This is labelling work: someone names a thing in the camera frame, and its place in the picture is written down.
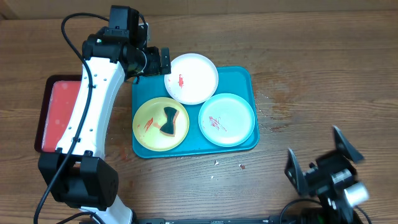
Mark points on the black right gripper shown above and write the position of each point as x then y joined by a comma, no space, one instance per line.
326,163

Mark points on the dark red water tray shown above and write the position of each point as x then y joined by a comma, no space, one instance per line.
58,102

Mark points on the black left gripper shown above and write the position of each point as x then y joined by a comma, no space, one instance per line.
158,67

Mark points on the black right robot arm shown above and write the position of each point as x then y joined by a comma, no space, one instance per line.
330,190

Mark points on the light blue plate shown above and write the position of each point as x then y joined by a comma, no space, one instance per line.
226,120

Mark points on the green and tan sponge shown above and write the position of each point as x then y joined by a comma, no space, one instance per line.
169,128

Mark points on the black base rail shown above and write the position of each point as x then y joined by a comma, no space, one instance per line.
273,219

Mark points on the white plate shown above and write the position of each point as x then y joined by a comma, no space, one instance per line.
193,79

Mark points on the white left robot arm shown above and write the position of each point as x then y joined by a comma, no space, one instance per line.
76,172

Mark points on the blue plastic tray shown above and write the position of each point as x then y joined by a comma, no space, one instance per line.
235,80

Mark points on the cardboard back panel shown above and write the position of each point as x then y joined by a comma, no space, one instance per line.
56,9

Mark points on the yellow-green plate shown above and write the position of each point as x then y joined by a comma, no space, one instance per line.
150,117

